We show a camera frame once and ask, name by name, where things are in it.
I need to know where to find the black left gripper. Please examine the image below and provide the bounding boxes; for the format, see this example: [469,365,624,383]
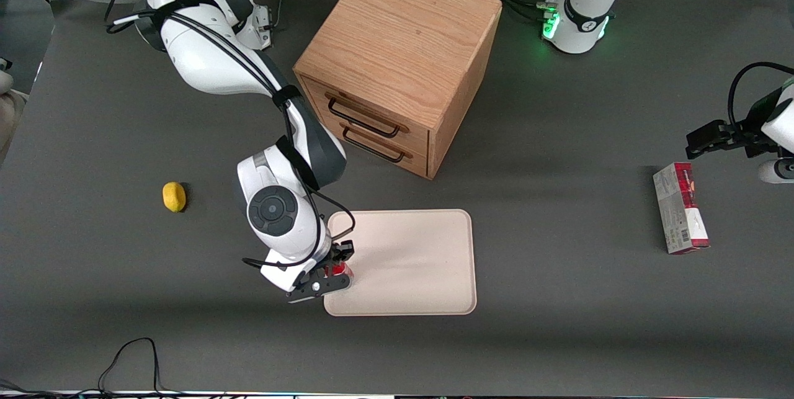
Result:
[685,87,783,160]

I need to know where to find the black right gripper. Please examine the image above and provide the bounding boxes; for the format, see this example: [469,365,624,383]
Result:
[285,240,356,305]

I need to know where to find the cream rectangular tray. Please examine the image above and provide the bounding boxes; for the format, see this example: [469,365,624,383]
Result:
[323,208,478,317]

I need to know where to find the red plaid cookie box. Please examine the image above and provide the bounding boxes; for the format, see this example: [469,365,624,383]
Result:
[653,162,711,255]

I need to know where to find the wooden drawer front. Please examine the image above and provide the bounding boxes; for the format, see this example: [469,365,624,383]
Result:
[303,78,431,155]
[335,119,430,177]

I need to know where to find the yellow lemon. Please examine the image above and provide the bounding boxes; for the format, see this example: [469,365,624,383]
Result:
[163,182,187,213]

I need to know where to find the dark grey table mat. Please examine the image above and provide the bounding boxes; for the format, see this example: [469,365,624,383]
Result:
[0,0,794,395]

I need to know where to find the oak wooden drawer cabinet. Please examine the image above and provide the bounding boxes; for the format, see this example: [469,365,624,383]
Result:
[293,0,503,181]

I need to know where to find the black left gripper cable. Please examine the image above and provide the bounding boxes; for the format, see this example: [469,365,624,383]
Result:
[728,62,794,134]

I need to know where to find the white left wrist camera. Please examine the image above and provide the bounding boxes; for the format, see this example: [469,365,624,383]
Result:
[758,159,794,184]

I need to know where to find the black metal drawer handle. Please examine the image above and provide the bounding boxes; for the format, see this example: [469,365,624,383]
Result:
[327,97,401,139]
[342,127,406,164]

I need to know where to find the thin black looped cable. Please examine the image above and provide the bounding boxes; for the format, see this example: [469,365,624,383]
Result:
[98,338,187,397]

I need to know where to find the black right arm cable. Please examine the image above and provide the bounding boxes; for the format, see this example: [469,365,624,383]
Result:
[104,0,357,268]

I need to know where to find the black left arm base cables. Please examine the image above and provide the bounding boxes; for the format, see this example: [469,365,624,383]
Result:
[473,0,558,22]

